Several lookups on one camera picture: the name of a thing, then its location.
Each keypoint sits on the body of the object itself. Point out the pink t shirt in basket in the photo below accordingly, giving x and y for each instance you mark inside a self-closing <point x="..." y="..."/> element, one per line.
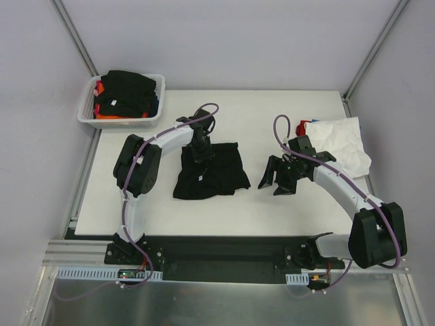
<point x="97" y="90"/>

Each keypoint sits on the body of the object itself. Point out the dark blue t shirt in basket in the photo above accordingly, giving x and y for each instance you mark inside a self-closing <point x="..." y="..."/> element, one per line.
<point x="153" y="106"/>

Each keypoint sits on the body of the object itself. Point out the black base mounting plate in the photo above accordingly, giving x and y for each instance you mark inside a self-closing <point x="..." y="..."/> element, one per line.
<point x="222" y="259"/>

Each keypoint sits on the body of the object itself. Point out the left white cable duct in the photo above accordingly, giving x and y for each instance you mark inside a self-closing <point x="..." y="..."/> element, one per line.
<point x="90" y="273"/>

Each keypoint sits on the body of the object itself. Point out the aluminium frame post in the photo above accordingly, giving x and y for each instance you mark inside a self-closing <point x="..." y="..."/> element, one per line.
<point x="375" y="48"/>
<point x="78" y="65"/>

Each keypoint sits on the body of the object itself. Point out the white cable duct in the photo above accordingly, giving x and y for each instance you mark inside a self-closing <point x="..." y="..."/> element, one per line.
<point x="301" y="279"/>
<point x="90" y="273"/>

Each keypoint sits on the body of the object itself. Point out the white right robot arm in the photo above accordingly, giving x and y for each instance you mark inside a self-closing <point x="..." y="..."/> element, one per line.
<point x="377" y="236"/>

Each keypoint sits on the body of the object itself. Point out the white t shirt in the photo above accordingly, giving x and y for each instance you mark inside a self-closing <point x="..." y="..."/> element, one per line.
<point x="341" y="138"/>

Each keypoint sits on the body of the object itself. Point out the aluminium front rail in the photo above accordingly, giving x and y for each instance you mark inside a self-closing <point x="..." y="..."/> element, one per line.
<point x="91" y="253"/>

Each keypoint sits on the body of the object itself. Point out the white plastic laundry basket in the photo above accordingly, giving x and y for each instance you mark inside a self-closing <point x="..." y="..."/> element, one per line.
<point x="85" y="109"/>

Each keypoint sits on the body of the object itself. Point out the orange t shirt in basket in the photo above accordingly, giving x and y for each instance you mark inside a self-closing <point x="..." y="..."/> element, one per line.
<point x="119" y="103"/>

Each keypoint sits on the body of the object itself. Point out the left aluminium frame post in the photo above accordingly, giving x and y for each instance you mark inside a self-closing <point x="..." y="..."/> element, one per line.
<point x="78" y="65"/>

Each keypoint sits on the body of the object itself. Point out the red t shirt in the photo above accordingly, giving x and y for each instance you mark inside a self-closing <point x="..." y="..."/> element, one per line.
<point x="301" y="128"/>

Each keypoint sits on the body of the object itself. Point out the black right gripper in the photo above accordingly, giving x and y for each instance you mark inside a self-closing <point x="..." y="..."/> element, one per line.
<point x="283" y="174"/>

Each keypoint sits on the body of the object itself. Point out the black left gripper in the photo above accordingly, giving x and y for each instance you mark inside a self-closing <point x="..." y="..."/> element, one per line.
<point x="201" y="153"/>

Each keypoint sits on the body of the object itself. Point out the black t shirt in basket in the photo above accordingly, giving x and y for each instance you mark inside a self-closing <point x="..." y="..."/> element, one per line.
<point x="123" y="79"/>

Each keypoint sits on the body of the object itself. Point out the right aluminium frame post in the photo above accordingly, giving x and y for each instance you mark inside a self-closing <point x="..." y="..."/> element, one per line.
<point x="375" y="48"/>

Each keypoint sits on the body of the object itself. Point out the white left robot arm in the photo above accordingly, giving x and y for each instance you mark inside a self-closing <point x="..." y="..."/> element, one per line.
<point x="137" y="166"/>

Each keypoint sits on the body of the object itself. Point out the right white cable duct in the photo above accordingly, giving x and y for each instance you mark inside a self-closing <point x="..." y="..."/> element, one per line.
<point x="301" y="279"/>

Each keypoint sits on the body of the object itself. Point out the black t shirt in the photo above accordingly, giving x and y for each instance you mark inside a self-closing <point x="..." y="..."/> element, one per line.
<point x="222" y="175"/>
<point x="123" y="79"/>

